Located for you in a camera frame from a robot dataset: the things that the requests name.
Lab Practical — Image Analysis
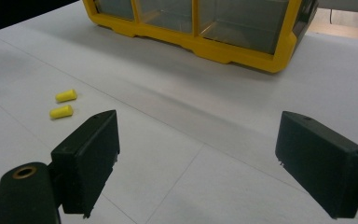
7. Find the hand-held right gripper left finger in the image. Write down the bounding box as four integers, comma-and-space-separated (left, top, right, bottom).
50, 109, 121, 219

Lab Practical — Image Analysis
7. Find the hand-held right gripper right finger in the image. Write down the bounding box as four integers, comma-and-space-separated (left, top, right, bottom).
274, 110, 358, 220

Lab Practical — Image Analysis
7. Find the yellow foam earplug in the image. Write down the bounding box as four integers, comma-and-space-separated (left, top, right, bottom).
55, 89, 78, 104
48, 105, 75, 120

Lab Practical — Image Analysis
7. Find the yellow drawer organizer cabinet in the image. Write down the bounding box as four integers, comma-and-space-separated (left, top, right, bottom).
82, 0, 319, 75

